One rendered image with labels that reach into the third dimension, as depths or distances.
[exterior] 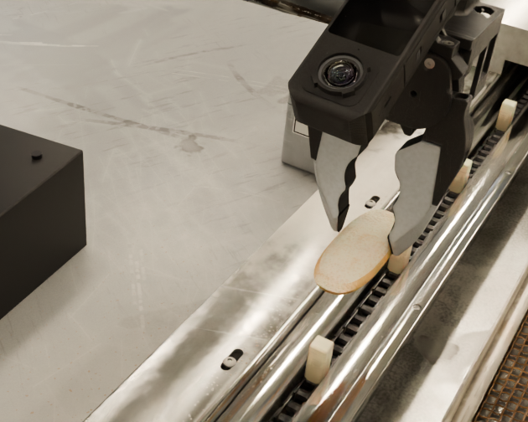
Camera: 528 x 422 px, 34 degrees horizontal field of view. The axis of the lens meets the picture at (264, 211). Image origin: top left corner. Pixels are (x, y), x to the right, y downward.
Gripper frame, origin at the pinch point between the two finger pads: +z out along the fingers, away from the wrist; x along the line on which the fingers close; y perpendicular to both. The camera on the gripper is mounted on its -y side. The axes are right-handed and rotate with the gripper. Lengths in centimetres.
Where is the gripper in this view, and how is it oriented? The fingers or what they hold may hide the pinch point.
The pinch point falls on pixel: (364, 230)
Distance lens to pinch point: 54.9
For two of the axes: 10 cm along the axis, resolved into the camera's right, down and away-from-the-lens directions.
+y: 5.0, -4.6, 7.3
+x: -8.6, -3.6, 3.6
